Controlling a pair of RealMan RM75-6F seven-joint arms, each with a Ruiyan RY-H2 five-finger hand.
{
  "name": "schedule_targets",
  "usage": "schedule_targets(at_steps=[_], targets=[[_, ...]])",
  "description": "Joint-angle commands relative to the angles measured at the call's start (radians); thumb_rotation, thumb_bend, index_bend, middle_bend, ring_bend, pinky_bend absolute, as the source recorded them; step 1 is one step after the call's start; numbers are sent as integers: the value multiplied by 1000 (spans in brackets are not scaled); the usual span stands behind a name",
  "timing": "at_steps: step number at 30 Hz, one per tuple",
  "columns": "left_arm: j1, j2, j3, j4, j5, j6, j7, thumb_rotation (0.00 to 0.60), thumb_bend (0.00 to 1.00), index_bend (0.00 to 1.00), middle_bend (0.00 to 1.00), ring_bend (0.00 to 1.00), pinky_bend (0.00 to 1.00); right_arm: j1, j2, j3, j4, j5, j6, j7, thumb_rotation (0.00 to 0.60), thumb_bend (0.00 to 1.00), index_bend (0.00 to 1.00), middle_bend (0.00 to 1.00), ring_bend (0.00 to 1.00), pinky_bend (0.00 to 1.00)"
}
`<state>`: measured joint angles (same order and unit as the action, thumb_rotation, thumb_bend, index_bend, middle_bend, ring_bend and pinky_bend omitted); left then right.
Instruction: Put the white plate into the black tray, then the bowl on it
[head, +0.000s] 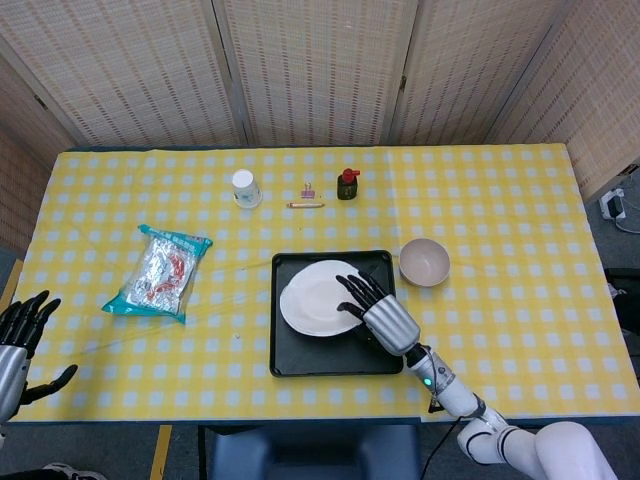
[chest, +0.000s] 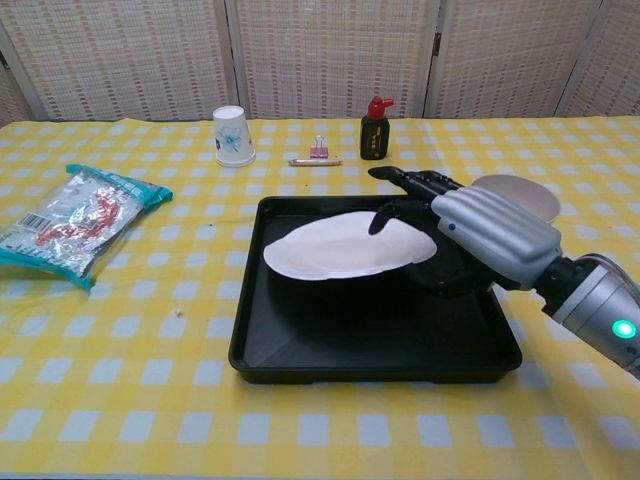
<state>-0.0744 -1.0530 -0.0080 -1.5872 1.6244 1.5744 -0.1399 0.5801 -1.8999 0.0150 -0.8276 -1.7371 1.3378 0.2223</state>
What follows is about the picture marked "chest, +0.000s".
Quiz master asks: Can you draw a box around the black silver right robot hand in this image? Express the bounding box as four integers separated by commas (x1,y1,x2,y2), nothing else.
368,166,562,300

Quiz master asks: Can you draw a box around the white round plate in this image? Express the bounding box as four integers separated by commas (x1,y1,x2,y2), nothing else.
263,210,437,282

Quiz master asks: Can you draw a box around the black square plastic tray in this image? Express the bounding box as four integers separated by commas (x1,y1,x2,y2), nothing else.
228,195,524,385

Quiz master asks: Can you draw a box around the black ink bottle red cap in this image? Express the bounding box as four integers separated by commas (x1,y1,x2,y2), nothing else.
360,96,395,161

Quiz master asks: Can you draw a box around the white paper cup blue flower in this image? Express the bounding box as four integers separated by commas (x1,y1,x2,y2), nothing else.
212,105,257,168

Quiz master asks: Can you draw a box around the teal clear snack bag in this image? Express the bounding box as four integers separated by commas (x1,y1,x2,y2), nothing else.
0,163,174,292

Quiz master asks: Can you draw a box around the woven beige folding screen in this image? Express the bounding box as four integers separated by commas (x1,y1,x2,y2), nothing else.
0,0,640,129

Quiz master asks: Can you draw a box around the yellow white checkered tablecloth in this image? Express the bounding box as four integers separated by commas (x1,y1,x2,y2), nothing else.
0,116,640,480

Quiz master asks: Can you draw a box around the beige bowl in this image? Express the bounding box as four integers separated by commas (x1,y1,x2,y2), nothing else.
472,174,561,225

